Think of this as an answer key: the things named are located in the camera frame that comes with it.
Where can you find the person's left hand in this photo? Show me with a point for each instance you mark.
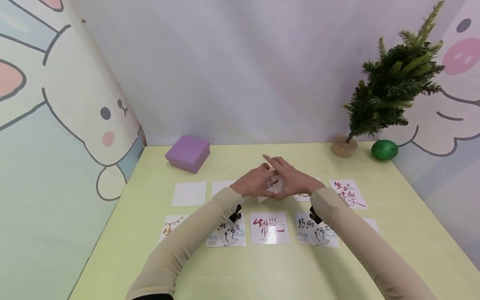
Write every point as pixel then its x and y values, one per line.
pixel 250 183

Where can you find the person's right hand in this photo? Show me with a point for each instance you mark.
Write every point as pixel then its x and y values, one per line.
pixel 296 181

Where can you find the person's right fingers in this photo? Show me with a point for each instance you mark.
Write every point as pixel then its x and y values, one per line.
pixel 277 163

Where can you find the person's left fingers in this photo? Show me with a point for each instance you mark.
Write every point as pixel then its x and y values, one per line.
pixel 267 171

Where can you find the small red print card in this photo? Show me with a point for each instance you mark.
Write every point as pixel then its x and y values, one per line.
pixel 273 185

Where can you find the person's left forearm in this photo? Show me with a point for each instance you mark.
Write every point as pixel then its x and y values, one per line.
pixel 195 241

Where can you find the person's right forearm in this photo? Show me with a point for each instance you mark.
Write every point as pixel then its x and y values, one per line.
pixel 360 246

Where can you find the white card small print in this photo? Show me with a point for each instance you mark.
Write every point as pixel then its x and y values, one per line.
pixel 302 197

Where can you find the blank white card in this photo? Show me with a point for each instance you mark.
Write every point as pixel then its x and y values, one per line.
pixel 222 187
pixel 371 226
pixel 189 193

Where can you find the red script crown card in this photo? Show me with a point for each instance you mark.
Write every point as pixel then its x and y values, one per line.
pixel 270 228

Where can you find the black script landscape card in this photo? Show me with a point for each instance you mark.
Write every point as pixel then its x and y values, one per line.
pixel 313 234
pixel 229 235

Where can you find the red script white card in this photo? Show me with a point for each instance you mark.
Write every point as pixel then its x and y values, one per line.
pixel 348 193

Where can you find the purple square box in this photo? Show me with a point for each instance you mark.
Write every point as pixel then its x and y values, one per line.
pixel 188 153

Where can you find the green glitter egg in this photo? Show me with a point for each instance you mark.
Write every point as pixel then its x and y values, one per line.
pixel 384 150

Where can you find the bunting print card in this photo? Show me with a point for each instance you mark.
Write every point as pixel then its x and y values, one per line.
pixel 170 227

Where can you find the small artificial pine tree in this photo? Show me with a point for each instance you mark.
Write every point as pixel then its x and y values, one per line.
pixel 390 83

